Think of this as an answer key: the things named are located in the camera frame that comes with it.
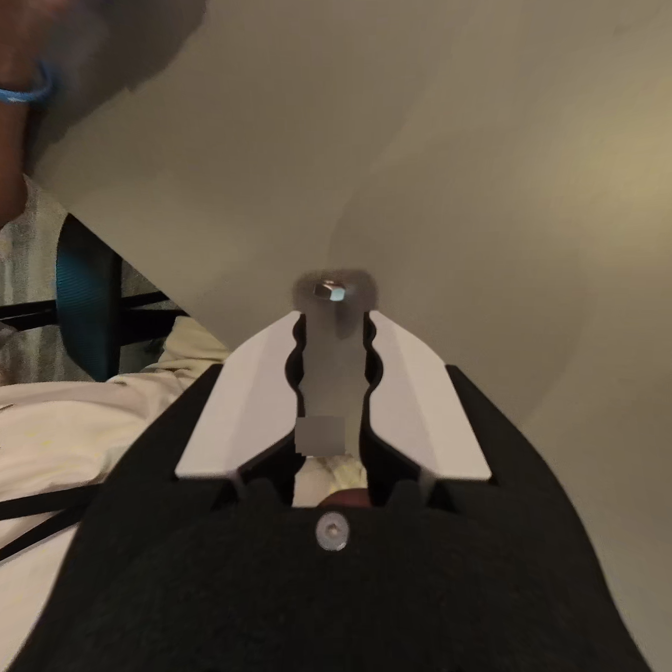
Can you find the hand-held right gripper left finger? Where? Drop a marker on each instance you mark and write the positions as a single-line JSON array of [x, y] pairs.
[[236, 409]]

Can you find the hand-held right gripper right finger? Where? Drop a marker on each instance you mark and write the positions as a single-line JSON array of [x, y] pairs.
[[425, 414]]

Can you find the steel hex nut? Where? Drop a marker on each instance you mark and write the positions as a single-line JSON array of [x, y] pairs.
[[328, 291]]

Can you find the person's left forearm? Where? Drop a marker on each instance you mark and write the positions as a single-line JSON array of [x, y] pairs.
[[13, 47]]

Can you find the teal office chair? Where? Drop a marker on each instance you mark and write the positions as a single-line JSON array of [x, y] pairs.
[[84, 294]]

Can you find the blue wristband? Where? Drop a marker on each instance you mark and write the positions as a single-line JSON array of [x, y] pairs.
[[36, 94]]

